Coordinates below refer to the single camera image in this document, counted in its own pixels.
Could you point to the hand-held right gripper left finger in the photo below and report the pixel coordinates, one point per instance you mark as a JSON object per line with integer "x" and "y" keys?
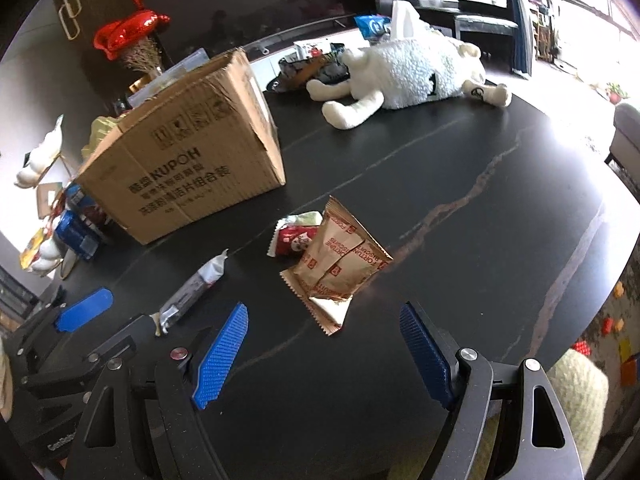
{"x": 222, "y": 355}

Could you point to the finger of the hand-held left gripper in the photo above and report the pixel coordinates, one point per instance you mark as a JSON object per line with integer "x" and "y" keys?
{"x": 125, "y": 335}
{"x": 82, "y": 307}

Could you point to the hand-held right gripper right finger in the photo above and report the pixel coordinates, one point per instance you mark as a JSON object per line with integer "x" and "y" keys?
{"x": 425, "y": 355}

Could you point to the grey and white snack bar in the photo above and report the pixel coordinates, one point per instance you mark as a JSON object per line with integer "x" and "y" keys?
{"x": 192, "y": 290}

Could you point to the brown biscuit packet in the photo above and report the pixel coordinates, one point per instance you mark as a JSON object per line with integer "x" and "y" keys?
{"x": 335, "y": 265}

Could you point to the small red snack packet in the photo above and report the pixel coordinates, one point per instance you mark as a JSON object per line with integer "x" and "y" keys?
{"x": 292, "y": 240}

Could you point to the brown cardboard box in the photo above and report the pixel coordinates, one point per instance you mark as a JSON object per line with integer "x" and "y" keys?
{"x": 190, "y": 175}

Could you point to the blue soda can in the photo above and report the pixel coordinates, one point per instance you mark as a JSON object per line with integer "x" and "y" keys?
{"x": 75, "y": 237}

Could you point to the yellow snack packet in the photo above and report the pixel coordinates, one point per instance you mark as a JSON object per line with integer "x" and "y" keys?
{"x": 31, "y": 250}

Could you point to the blue snack bag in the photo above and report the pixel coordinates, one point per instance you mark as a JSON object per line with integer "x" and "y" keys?
{"x": 85, "y": 205}

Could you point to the white tiered petal snack stand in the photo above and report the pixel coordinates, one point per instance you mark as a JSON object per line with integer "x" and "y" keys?
{"x": 42, "y": 160}

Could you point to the scattered colourful toy blocks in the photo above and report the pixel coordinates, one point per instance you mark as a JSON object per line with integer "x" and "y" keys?
{"x": 625, "y": 355}

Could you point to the dried flower bouquet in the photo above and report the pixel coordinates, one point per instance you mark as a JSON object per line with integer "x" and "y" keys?
{"x": 142, "y": 57}

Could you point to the clear plastic container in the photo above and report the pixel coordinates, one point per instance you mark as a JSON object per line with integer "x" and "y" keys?
{"x": 185, "y": 65}

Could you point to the white plush sheep toy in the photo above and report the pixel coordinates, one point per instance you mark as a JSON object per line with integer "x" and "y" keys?
{"x": 410, "y": 75}

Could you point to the dark tray with small packets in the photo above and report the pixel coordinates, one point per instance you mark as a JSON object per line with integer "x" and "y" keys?
{"x": 300, "y": 70}

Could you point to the grey sofa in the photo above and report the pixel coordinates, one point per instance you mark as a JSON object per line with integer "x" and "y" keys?
{"x": 627, "y": 135}

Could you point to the potted plant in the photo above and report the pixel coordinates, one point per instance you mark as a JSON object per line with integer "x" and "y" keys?
{"x": 617, "y": 95}

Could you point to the black piano bench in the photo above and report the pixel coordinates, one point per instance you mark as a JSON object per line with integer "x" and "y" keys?
{"x": 485, "y": 27}

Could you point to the blue wipes packet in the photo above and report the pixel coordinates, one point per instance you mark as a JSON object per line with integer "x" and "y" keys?
{"x": 372, "y": 25}

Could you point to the white tissue pack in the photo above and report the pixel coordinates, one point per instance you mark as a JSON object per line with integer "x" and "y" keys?
{"x": 405, "y": 17}

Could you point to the black television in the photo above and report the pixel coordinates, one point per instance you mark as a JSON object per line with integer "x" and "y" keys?
{"x": 260, "y": 5}

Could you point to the blue curtain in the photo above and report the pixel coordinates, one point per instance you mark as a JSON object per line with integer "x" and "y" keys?
{"x": 520, "y": 15}

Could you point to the gold loop wall ornament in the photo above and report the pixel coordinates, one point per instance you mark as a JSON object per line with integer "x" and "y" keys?
{"x": 69, "y": 10}

